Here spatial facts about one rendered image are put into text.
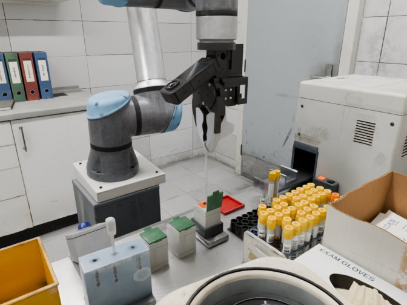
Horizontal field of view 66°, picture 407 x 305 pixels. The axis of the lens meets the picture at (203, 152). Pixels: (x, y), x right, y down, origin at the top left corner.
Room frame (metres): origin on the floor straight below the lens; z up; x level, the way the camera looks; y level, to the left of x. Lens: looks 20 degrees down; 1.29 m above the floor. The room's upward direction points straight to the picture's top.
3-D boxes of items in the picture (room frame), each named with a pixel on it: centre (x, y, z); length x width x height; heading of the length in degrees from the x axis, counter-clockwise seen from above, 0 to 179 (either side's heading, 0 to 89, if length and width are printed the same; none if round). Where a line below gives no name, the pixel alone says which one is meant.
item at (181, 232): (0.54, 0.04, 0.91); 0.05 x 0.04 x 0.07; 37
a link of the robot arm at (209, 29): (0.62, -0.02, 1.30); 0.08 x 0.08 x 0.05
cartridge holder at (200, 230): (0.60, -0.01, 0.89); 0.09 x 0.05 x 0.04; 35
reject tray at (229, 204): (0.72, -0.06, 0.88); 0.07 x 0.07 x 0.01; 37
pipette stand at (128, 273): (0.40, 0.14, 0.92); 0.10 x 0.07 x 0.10; 122
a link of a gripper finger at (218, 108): (0.59, -0.02, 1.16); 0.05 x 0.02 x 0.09; 35
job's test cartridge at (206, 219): (0.60, -0.01, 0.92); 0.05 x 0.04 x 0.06; 35
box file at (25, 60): (2.24, 1.23, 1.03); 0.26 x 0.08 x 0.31; 36
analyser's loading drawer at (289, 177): (0.81, -0.24, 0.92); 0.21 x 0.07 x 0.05; 127
